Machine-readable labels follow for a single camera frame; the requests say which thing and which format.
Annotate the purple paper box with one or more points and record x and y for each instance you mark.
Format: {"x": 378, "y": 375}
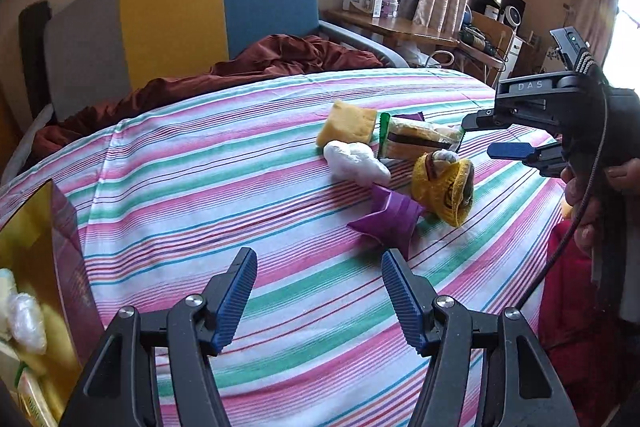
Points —
{"x": 385, "y": 217}

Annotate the yellow mesh bag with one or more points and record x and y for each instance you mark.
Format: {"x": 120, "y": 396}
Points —
{"x": 440, "y": 192}

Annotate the reddish brown blanket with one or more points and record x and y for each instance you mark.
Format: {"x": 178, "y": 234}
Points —
{"x": 280, "y": 57}

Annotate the white ball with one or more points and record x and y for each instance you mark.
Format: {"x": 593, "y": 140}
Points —
{"x": 355, "y": 162}

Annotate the red cloth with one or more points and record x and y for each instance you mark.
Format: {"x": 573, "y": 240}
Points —
{"x": 575, "y": 332}

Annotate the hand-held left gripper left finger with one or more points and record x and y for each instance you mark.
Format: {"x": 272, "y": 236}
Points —
{"x": 232, "y": 302}

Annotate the small white fan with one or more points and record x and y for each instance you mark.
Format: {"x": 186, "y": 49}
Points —
{"x": 512, "y": 15}

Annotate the green-edged rice cracker packet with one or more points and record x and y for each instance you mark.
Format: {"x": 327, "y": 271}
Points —
{"x": 37, "y": 399}

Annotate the grey bed rail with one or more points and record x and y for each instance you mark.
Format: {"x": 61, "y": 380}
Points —
{"x": 360, "y": 39}

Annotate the wooden desk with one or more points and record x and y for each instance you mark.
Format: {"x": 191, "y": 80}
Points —
{"x": 400, "y": 29}

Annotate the sandwich biscuit packet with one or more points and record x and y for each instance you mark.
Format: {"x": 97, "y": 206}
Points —
{"x": 417, "y": 139}

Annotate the purple jar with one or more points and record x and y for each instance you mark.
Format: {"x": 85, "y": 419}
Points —
{"x": 391, "y": 8}

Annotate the gold tin box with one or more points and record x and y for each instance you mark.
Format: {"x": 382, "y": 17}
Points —
{"x": 35, "y": 237}

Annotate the white snack dark end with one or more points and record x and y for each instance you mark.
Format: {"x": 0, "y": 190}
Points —
{"x": 27, "y": 322}

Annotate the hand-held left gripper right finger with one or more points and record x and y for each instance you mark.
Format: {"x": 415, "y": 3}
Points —
{"x": 407, "y": 302}

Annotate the person's right hand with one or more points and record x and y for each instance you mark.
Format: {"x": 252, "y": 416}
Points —
{"x": 580, "y": 212}

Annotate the white cabinet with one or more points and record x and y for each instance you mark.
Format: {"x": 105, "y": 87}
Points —
{"x": 522, "y": 57}

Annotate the striped tablecloth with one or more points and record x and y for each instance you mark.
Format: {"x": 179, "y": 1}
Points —
{"x": 250, "y": 187}

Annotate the grey yellow blue headboard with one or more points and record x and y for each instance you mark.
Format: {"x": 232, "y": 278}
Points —
{"x": 175, "y": 17}

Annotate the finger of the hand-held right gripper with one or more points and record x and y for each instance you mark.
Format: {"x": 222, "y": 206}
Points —
{"x": 510, "y": 151}
{"x": 482, "y": 121}

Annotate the small yellow sponge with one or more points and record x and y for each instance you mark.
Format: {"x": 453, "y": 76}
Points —
{"x": 347, "y": 124}

